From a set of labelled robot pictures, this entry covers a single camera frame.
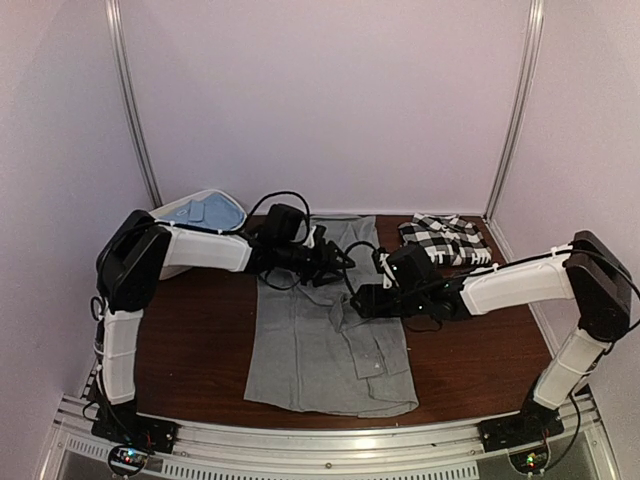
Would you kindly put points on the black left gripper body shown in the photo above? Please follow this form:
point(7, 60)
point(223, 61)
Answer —
point(311, 265)

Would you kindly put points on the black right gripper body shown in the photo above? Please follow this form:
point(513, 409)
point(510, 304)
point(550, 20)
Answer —
point(411, 302)

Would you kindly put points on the grey long sleeve shirt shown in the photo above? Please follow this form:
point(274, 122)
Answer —
point(313, 353)

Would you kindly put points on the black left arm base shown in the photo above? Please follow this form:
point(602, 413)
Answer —
point(121, 424)

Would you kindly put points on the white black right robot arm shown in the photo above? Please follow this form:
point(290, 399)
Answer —
point(580, 294)

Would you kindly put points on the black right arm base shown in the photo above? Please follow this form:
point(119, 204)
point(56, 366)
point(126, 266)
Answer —
point(529, 425)

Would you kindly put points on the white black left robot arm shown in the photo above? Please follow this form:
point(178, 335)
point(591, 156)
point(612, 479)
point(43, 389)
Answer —
point(131, 265)

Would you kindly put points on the black white plaid folded shirt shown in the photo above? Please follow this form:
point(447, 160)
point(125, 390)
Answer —
point(449, 240)

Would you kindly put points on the light blue folded shirt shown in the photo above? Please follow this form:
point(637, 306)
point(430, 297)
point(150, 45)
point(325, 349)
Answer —
point(216, 212)

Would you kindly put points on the right circuit board with leds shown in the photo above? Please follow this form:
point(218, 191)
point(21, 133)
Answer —
point(530, 462)

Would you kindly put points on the circuit board with leds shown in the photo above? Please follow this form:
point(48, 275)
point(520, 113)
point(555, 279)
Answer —
point(530, 462)
point(127, 460)

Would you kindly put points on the left circuit board with leds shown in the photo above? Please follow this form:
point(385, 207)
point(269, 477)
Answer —
point(127, 460)

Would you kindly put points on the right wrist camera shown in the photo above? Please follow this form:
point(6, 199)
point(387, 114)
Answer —
point(406, 268)

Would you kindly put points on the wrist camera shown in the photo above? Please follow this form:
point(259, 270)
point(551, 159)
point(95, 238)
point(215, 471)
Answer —
point(406, 268)
point(285, 225)

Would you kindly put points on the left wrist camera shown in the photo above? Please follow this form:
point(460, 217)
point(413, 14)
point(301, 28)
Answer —
point(285, 225)

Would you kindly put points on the aluminium front rail frame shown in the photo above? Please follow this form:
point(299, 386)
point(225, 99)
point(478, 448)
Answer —
point(450, 450)

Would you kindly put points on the silver right corner post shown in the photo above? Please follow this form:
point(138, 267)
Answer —
point(528, 66)

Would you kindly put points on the silver corner post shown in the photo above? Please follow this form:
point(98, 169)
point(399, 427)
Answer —
point(528, 66)
point(132, 116)

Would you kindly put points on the silver left corner post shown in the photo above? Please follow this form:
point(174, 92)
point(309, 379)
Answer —
point(132, 116)

